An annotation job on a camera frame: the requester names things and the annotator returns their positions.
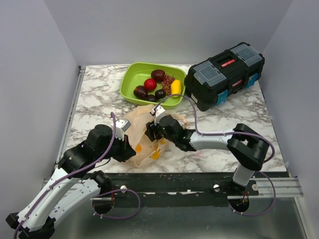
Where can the orange plastic bag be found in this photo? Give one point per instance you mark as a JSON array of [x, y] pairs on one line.
[[146, 151]]

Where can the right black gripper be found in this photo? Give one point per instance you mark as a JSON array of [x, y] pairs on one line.
[[151, 127]]

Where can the dark fake plum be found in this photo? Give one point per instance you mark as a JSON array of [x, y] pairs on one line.
[[160, 94], [151, 98]]

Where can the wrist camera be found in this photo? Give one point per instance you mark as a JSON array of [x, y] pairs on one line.
[[121, 126], [158, 112]]

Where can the red fake apple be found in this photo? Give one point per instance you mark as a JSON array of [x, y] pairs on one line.
[[158, 75]]

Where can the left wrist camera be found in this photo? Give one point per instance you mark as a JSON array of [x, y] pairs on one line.
[[121, 126]]

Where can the yellow fake mango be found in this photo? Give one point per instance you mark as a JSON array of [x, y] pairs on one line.
[[175, 88]]

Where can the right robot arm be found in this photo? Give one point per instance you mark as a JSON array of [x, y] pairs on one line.
[[248, 147]]

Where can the green plastic tray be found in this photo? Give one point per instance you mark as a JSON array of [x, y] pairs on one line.
[[138, 72]]

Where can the black toolbox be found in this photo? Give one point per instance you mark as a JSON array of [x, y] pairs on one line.
[[210, 82]]

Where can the black mounting rail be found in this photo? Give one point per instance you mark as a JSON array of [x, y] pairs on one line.
[[156, 190]]

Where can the dark brown fake pepper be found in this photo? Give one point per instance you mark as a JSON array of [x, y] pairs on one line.
[[140, 92]]

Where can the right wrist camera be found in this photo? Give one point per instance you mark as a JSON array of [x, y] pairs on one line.
[[158, 112]]

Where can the red fake grapes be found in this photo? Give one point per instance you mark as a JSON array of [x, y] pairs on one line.
[[166, 83]]

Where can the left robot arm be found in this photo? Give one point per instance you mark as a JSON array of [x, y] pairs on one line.
[[72, 182]]

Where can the red fake pomegranate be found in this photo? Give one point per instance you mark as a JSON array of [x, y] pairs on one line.
[[150, 84]]

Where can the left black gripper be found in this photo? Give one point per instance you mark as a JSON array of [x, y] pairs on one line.
[[127, 152]]

